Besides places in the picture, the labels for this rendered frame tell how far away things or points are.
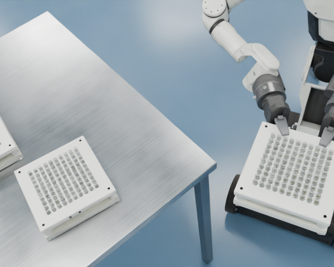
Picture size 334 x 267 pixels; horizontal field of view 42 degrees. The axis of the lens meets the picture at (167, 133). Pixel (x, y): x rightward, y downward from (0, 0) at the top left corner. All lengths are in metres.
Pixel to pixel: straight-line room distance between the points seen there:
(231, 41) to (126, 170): 0.53
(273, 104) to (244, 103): 1.46
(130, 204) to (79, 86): 0.55
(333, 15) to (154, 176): 0.76
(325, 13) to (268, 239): 1.19
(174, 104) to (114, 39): 0.77
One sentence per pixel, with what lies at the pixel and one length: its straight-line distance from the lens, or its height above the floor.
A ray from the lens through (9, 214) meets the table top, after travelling 1.48.
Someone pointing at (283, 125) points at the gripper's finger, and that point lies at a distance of 1.27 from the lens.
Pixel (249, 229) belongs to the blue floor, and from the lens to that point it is 2.29.
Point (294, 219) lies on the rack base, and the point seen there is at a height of 1.04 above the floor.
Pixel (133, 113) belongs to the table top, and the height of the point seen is 0.89.
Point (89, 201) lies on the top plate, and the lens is 1.33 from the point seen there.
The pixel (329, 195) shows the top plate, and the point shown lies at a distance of 1.18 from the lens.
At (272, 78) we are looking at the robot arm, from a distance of 1.35.
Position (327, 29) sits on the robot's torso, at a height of 1.08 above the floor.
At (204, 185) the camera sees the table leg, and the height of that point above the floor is 0.77.
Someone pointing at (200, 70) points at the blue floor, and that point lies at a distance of 2.91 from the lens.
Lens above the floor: 2.10
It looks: 54 degrees down
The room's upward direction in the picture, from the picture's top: 10 degrees counter-clockwise
